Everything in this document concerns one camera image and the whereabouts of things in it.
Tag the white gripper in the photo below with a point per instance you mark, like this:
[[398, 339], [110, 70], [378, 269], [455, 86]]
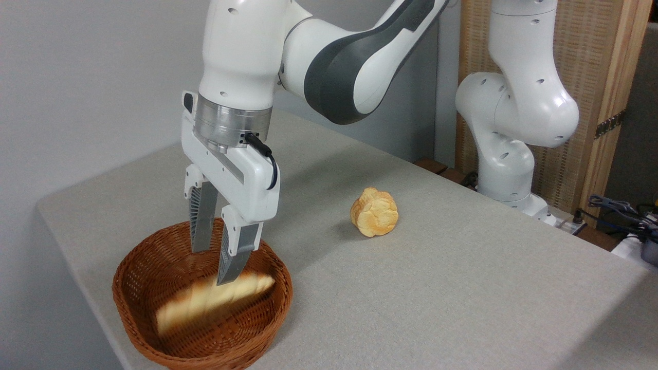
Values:
[[241, 180]]

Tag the long braided bread loaf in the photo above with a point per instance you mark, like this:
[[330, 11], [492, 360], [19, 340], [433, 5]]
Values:
[[205, 306]]

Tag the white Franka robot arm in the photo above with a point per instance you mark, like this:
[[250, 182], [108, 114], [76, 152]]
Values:
[[514, 103]]

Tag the brown woven wicker basket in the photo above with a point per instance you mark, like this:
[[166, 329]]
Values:
[[149, 267]]

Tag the round golden bread roll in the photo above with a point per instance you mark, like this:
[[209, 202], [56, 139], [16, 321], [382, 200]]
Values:
[[374, 213]]

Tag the dark metal screen hinge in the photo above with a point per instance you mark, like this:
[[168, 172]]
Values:
[[609, 125]]

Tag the wooden woven folding screen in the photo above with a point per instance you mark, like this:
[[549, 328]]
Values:
[[591, 61]]

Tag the grey box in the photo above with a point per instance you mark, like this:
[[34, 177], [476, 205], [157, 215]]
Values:
[[650, 253]]

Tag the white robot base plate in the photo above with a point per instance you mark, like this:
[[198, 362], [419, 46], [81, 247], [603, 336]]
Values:
[[563, 221]]

